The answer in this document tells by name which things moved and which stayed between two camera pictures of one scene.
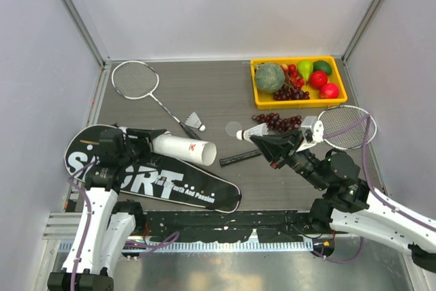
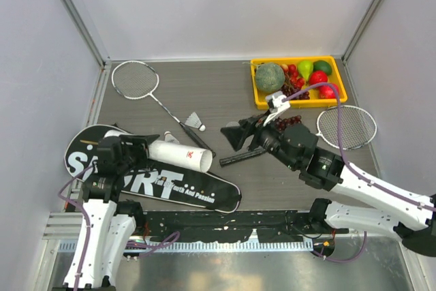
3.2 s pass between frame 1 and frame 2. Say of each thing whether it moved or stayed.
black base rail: stayed
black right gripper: moved
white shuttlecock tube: moved
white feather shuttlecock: stayed
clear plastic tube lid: stayed
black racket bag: stayed
